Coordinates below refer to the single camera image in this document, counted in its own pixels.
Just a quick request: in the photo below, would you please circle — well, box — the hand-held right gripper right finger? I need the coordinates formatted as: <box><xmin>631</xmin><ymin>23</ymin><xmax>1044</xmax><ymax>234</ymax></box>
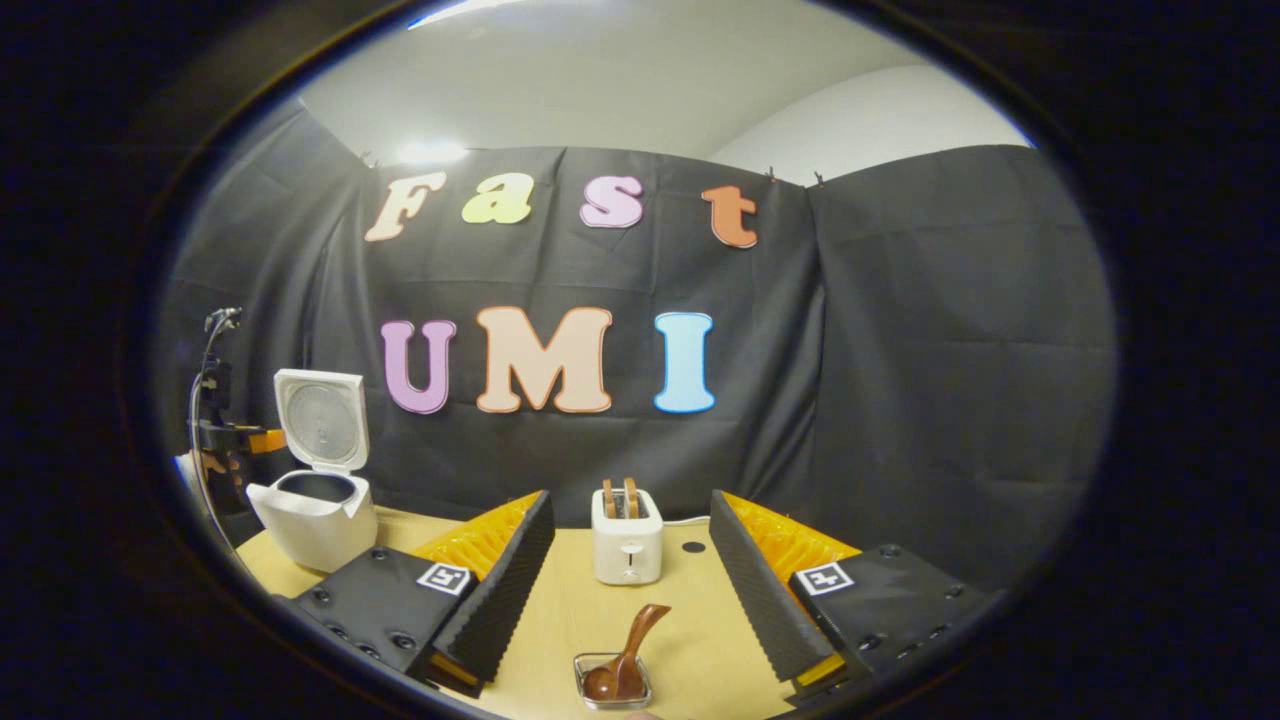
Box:
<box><xmin>708</xmin><ymin>490</ymin><xmax>1003</xmax><ymax>703</ymax></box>

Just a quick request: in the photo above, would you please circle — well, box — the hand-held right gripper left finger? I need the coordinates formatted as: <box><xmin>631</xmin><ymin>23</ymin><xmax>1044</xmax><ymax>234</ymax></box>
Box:
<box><xmin>275</xmin><ymin>490</ymin><xmax>556</xmax><ymax>699</ymax></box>

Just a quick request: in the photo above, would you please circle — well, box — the white rice cooker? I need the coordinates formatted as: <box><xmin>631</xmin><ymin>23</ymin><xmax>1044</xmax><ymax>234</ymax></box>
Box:
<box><xmin>245</xmin><ymin>368</ymin><xmax>379</xmax><ymax>574</ymax></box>

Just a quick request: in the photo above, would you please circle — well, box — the clear square chopstick holder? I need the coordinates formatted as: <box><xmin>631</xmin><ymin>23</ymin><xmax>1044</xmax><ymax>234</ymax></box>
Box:
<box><xmin>573</xmin><ymin>652</ymin><xmax>654</xmax><ymax>712</ymax></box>

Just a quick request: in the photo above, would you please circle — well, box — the brown wooden spoon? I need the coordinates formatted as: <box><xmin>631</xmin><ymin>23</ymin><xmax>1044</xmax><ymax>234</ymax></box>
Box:
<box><xmin>583</xmin><ymin>603</ymin><xmax>673</xmax><ymax>701</ymax></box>

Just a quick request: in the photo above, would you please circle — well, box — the white toaster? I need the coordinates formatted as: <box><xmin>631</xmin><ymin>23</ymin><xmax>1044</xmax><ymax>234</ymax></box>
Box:
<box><xmin>590</xmin><ymin>487</ymin><xmax>666</xmax><ymax>586</ymax></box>

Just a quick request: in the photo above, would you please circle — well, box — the black backdrop cloth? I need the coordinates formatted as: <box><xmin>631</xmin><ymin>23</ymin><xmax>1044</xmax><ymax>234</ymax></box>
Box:
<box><xmin>155</xmin><ymin>100</ymin><xmax>1116</xmax><ymax>593</ymax></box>

